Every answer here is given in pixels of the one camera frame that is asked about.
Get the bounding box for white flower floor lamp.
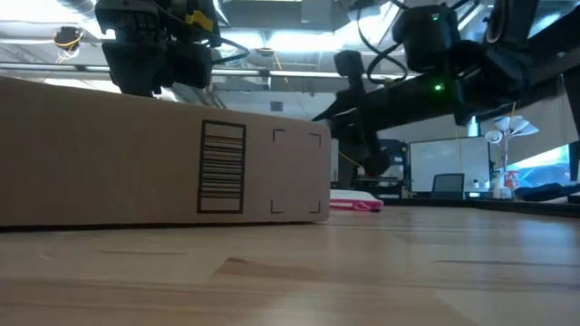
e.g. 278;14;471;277
483;115;540;182

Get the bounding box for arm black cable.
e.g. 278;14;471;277
210;35;251;65
356;6;409;86

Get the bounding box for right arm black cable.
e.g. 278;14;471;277
356;6;409;86

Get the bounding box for dark cloth bundle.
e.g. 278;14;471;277
515;180;580;203

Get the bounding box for white mesh pouch red trim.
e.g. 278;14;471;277
329;188;385;213

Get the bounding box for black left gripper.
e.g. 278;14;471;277
94;0;223;99

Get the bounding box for black ceiling camera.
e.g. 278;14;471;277
52;25;86;64

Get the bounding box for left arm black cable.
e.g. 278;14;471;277
210;35;251;65

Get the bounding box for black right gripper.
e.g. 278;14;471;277
312;49;468;177

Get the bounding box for taped brown cardboard box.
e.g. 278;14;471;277
0;75;332;227

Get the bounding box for white whiteboard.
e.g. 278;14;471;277
409;135;491;195

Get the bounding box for grey mesh office chair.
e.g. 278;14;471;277
430;172;467;199

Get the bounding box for black computer monitor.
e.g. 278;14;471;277
379;138;409;178

